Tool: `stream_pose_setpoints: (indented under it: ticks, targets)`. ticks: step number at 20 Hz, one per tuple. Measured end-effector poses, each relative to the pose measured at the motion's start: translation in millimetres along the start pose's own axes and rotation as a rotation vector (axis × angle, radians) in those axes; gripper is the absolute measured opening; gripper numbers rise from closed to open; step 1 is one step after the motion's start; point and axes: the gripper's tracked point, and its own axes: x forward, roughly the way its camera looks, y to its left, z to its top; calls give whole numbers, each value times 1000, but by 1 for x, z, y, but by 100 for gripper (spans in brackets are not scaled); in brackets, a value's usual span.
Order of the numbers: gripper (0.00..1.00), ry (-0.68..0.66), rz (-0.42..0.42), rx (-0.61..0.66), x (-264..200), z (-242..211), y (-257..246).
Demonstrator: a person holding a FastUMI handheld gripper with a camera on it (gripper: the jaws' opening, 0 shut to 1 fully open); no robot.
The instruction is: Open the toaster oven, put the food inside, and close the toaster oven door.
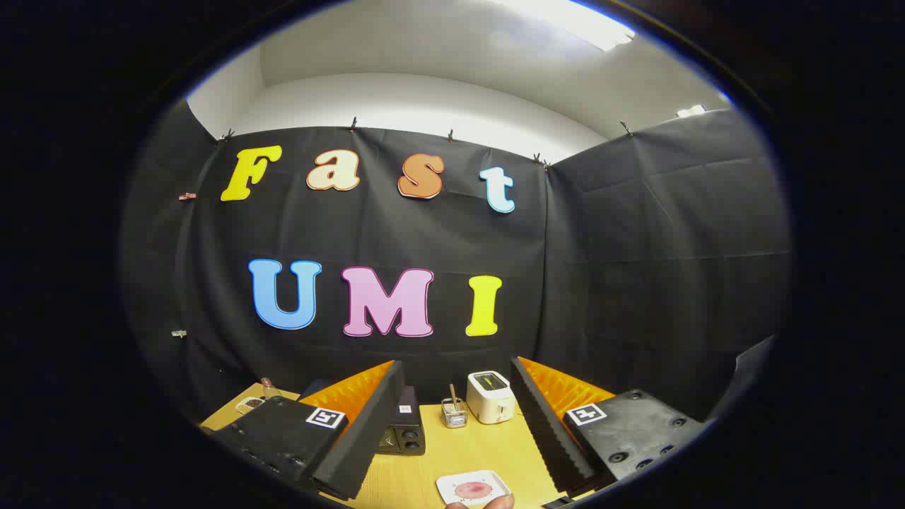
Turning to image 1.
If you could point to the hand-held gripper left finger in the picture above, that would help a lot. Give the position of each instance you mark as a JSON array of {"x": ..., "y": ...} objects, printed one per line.
[{"x": 368, "y": 438}]

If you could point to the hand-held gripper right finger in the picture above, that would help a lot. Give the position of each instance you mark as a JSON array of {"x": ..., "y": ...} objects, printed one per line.
[{"x": 548, "y": 435}]

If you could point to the black toaster oven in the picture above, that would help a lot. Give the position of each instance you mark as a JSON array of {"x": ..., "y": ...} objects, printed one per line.
[{"x": 406, "y": 424}]

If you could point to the pink round food slice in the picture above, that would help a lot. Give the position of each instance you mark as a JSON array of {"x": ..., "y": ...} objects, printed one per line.
[{"x": 472, "y": 490}]

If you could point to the white square plate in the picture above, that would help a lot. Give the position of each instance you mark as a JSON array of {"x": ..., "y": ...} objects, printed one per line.
[{"x": 449, "y": 485}]

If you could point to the white toaster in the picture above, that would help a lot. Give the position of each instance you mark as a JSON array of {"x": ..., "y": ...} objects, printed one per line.
[{"x": 489, "y": 403}]

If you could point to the clear plastic bottle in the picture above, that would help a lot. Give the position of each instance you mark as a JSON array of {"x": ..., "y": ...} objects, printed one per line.
[{"x": 269, "y": 389}]

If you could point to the small dish of beans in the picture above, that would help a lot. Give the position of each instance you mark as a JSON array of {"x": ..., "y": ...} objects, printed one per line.
[{"x": 249, "y": 404}]

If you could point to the black backdrop cloth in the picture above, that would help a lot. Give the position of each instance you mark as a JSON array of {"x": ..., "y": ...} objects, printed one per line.
[{"x": 587, "y": 283}]

